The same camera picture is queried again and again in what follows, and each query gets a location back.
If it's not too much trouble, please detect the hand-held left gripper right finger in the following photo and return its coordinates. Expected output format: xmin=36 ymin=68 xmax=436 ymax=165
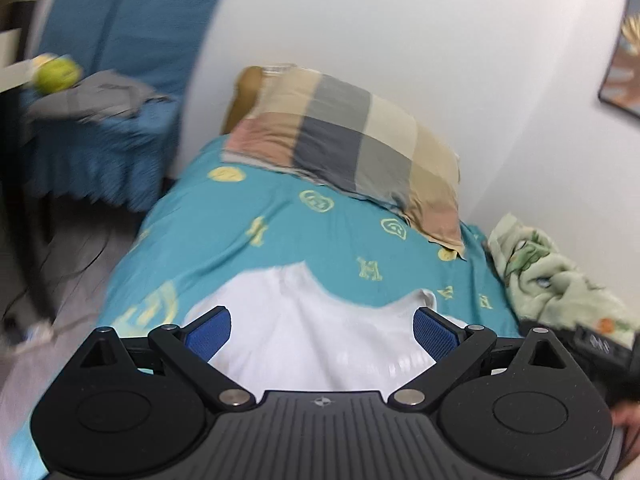
xmin=387 ymin=306 xmax=568 ymax=411

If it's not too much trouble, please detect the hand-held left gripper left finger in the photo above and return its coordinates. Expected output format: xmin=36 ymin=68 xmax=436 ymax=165
xmin=80 ymin=306 xmax=253 ymax=413

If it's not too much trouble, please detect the white shirt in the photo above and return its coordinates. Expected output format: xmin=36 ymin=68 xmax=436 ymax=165
xmin=182 ymin=262 xmax=471 ymax=393

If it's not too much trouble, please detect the person's right hand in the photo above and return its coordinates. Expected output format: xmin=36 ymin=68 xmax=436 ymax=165
xmin=611 ymin=401 xmax=640 ymax=433

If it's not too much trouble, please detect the green printed fleece blanket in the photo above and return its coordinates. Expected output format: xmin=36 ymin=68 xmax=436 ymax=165
xmin=486 ymin=212 xmax=640 ymax=348

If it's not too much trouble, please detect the teal printed bed sheet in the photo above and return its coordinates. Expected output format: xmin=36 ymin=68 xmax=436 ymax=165
xmin=10 ymin=135 xmax=523 ymax=480

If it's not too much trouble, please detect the plaid pillow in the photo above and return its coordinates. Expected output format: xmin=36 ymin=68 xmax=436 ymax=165
xmin=222 ymin=64 xmax=466 ymax=261

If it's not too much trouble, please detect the brown cushion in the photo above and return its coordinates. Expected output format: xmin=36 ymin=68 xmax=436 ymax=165
xmin=222 ymin=66 xmax=264 ymax=136

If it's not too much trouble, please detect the grey cloth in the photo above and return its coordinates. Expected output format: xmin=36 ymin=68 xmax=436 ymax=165
xmin=25 ymin=70 xmax=168 ymax=123

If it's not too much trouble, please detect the yellow-green ball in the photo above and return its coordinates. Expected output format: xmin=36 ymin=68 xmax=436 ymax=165
xmin=32 ymin=54 xmax=83 ymax=95

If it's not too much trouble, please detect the blue covered chair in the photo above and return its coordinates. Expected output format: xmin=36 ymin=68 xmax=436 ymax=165
xmin=22 ymin=0 xmax=232 ymax=212

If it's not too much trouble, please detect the wooden desk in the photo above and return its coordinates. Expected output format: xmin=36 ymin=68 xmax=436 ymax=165
xmin=0 ymin=0 xmax=71 ymax=323

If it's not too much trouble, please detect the black cable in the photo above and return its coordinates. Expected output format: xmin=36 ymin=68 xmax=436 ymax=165
xmin=0 ymin=232 xmax=118 ymax=323

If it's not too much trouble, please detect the framed wall picture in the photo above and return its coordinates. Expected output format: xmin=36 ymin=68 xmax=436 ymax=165
xmin=597 ymin=7 xmax=640 ymax=121

